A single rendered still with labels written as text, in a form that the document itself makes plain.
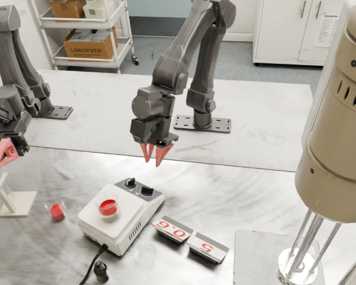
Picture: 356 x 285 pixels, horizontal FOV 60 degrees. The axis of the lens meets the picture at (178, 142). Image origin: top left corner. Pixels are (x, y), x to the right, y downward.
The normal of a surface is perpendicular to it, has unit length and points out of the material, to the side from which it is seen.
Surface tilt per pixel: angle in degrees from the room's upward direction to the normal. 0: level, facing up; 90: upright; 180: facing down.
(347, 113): 90
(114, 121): 0
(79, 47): 91
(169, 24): 90
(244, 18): 90
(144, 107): 64
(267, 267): 0
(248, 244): 0
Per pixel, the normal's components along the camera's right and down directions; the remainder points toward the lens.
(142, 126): -0.48, 0.22
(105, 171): -0.04, -0.73
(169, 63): -0.34, -0.31
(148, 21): -0.17, 0.69
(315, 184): -0.88, 0.35
